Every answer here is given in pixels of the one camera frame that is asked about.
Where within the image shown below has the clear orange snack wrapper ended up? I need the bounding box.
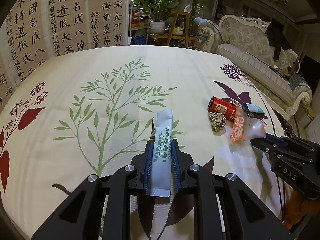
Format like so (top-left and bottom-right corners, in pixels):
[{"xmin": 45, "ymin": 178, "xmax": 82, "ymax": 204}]
[{"xmin": 226, "ymin": 108, "xmax": 266, "ymax": 144}]

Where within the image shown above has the gold wrapper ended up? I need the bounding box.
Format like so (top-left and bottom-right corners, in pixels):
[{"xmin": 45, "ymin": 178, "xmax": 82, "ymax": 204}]
[{"xmin": 208, "ymin": 112, "xmax": 226, "ymax": 132}]

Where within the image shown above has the white green-lettered sachet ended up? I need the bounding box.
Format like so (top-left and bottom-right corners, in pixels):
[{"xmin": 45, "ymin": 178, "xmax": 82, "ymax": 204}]
[{"xmin": 149, "ymin": 109, "xmax": 173, "ymax": 198}]

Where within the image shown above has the blue white long box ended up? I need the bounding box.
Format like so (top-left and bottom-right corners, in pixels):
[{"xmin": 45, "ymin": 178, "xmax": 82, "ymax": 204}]
[{"xmin": 242, "ymin": 102, "xmax": 264, "ymax": 114}]

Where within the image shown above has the red small bottle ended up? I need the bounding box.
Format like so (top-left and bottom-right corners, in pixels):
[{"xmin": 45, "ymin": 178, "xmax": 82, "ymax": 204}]
[{"xmin": 208, "ymin": 96, "xmax": 236, "ymax": 121}]

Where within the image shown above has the dark clothing on sofa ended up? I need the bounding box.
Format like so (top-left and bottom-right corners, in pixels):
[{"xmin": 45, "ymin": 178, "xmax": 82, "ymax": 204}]
[{"xmin": 265, "ymin": 18, "xmax": 292, "ymax": 61}]

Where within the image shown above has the floral cream tablecloth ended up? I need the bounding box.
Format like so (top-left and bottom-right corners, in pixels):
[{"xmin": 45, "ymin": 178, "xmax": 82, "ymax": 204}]
[{"xmin": 1, "ymin": 46, "xmax": 284, "ymax": 239}]

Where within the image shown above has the ornate white sofa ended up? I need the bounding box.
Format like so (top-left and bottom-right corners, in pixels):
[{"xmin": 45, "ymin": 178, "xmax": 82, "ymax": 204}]
[{"xmin": 197, "ymin": 15, "xmax": 312, "ymax": 116}]

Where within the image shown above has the wooden plant stand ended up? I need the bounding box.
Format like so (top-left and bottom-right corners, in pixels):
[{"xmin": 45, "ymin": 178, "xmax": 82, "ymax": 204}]
[{"xmin": 150, "ymin": 10, "xmax": 199, "ymax": 48}]

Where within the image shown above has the tall green plant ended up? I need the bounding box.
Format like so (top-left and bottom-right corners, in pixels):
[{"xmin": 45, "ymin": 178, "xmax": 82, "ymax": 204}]
[{"xmin": 189, "ymin": 0, "xmax": 204, "ymax": 35}]

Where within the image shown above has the potted plant white pot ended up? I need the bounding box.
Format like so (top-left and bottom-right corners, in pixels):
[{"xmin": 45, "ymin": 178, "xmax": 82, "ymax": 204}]
[{"xmin": 131, "ymin": 0, "xmax": 180, "ymax": 34}]

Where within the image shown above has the calligraphy folding screen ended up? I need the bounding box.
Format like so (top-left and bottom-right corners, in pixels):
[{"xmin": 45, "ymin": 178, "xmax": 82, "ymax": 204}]
[{"xmin": 1, "ymin": 0, "xmax": 129, "ymax": 106}]

